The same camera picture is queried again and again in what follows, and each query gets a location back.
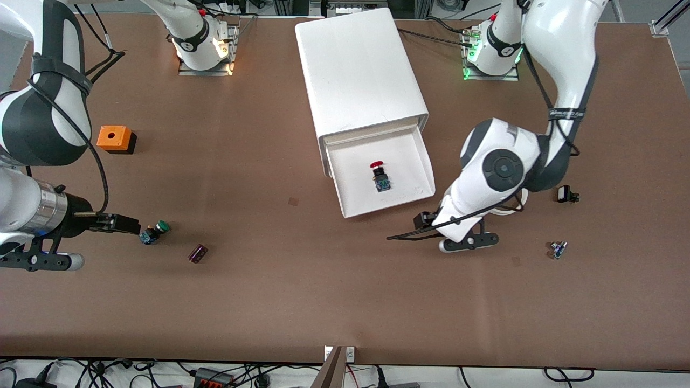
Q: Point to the red push button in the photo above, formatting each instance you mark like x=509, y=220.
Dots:
x=380, y=175

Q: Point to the wooden beam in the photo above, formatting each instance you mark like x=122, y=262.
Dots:
x=330, y=372

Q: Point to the dark red small component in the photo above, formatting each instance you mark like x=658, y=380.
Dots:
x=198, y=253

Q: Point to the white drawer cabinet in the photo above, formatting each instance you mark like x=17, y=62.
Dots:
x=361, y=70

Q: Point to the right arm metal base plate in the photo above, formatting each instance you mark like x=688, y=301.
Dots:
x=215, y=71

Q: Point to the white drawer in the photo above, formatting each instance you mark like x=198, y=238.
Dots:
x=409, y=161

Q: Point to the aluminium frame post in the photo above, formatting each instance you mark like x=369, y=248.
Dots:
x=660, y=27

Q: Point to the black switch with white face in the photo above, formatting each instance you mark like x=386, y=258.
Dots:
x=564, y=194

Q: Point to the small white bracket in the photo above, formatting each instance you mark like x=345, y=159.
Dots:
x=328, y=353
x=350, y=353

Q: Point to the grey device box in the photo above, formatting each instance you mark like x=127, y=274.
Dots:
x=356, y=6

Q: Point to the black power strip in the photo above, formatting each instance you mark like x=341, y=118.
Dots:
x=213, y=378

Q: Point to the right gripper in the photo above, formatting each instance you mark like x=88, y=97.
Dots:
x=77, y=216

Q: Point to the orange button box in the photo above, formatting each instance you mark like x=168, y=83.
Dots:
x=113, y=137

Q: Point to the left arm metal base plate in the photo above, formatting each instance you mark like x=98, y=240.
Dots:
x=506, y=78

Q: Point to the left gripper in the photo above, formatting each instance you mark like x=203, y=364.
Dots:
x=422, y=220

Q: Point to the chrome angle valve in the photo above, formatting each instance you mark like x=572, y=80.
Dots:
x=557, y=249

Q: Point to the green push button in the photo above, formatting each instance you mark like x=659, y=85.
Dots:
x=153, y=233

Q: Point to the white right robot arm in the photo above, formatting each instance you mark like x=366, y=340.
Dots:
x=16, y=205

